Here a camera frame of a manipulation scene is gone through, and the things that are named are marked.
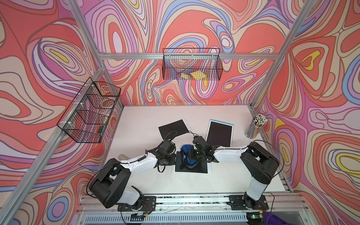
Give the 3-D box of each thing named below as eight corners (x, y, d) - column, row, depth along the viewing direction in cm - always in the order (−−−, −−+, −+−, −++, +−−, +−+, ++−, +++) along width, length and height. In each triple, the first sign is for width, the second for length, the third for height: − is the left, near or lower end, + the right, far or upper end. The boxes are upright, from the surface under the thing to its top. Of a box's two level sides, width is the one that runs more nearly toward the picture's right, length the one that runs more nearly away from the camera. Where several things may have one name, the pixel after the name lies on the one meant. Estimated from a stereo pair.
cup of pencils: (246, 139, 102) (257, 122, 87) (243, 130, 107) (253, 114, 92) (256, 139, 102) (269, 122, 87) (252, 130, 107) (264, 114, 92)
